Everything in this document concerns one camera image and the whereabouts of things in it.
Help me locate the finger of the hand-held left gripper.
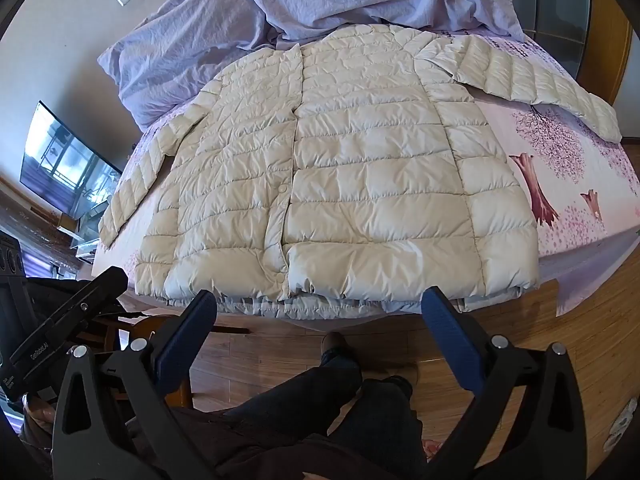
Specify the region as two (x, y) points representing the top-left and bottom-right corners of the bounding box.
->
(42, 266), (129, 341)

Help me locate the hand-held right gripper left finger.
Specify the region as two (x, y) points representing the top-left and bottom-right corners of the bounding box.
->
(51, 289), (219, 480)

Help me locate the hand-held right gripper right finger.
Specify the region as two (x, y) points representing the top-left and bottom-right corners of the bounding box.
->
(421, 286), (591, 480)

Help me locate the cream puffer jacket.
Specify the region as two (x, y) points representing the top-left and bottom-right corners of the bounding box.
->
(97, 24), (622, 302)

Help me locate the person's left hand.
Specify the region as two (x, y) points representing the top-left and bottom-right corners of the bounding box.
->
(22, 395), (56, 430)

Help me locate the wooden chair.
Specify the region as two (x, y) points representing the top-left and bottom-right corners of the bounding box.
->
(90, 310), (251, 407)

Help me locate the glass television stand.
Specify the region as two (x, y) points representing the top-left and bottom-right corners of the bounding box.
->
(56, 195), (112, 267)

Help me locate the brown shoe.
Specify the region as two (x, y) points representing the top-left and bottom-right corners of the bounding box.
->
(320, 331), (361, 365)

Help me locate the person's right leg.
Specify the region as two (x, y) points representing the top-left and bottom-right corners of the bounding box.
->
(325, 377), (428, 480)

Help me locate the person's leg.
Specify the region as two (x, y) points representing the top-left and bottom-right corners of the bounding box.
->
(325, 377), (428, 480)
(220, 352), (363, 436)

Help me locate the person's left leg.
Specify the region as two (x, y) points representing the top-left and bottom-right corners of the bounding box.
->
(220, 352), (363, 436)

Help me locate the flat screen television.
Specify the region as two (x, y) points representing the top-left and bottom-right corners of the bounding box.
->
(19, 101), (125, 221)

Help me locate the white spotted object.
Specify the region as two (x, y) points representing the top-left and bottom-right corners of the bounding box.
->
(604, 399), (637, 457)

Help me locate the floral pink bed sheet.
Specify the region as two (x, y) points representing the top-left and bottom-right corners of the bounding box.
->
(100, 30), (640, 322)

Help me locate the large lavender pillow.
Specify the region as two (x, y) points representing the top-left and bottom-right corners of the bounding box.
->
(96, 0), (301, 131)

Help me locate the wooden glass panel door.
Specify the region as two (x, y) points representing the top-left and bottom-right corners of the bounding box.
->
(520, 0), (637, 107)

